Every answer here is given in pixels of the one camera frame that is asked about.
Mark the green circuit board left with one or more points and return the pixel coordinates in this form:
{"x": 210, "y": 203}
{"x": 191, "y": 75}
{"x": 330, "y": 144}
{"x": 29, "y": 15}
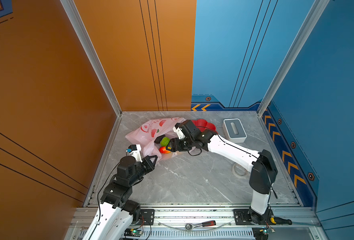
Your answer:
{"x": 133, "y": 233}

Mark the pink plastic bag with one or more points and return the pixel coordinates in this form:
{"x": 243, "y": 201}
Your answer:
{"x": 146, "y": 135}

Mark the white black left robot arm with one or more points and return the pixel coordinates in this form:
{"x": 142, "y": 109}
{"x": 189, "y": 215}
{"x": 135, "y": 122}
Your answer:
{"x": 116, "y": 212}

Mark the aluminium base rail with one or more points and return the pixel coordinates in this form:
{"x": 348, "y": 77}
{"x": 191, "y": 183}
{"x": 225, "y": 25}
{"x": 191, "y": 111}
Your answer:
{"x": 167, "y": 222}

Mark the dark avocado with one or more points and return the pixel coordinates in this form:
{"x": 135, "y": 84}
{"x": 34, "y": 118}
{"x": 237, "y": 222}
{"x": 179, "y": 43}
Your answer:
{"x": 159, "y": 139}

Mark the white tape roll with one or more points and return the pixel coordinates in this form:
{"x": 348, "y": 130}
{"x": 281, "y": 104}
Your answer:
{"x": 239, "y": 172}

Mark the white grey tissue box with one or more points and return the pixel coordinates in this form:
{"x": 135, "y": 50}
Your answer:
{"x": 234, "y": 131}

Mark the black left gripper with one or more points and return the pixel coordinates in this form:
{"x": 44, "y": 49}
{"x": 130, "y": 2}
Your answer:
{"x": 149, "y": 166}

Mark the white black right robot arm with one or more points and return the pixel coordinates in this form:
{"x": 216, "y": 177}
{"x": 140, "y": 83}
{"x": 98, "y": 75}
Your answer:
{"x": 260, "y": 165}

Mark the aluminium corner post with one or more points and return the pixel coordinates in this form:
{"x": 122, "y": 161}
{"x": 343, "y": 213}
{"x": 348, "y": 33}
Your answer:
{"x": 303, "y": 34}
{"x": 86, "y": 42}

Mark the red flower-shaped bowl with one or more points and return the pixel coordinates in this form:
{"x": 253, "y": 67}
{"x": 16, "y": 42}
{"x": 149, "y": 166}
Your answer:
{"x": 203, "y": 125}

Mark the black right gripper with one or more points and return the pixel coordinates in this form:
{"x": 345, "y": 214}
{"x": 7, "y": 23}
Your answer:
{"x": 175, "y": 146}

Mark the aluminium corner post right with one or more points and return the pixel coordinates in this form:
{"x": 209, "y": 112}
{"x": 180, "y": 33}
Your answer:
{"x": 303, "y": 34}

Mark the red handled ratchet wrench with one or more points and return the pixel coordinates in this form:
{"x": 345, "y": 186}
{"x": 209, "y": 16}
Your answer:
{"x": 191, "y": 226}

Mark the yellow black screwdriver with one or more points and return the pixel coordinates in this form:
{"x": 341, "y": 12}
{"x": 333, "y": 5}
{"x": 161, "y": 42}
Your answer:
{"x": 280, "y": 221}

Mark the red yellow mango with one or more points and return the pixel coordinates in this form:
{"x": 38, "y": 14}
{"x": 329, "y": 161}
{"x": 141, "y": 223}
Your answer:
{"x": 164, "y": 150}

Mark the green bumpy fruit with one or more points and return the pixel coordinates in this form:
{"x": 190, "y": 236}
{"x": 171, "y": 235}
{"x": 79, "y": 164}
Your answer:
{"x": 164, "y": 141}

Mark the circuit board right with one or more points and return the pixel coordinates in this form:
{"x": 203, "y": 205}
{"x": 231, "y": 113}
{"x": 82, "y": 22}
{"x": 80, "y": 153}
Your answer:
{"x": 262, "y": 233}

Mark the aluminium corner post left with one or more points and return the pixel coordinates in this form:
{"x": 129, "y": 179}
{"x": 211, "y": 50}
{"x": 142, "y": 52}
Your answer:
{"x": 86, "y": 42}

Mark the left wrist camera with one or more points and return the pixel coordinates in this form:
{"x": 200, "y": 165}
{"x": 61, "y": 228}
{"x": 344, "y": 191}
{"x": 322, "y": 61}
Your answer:
{"x": 134, "y": 151}

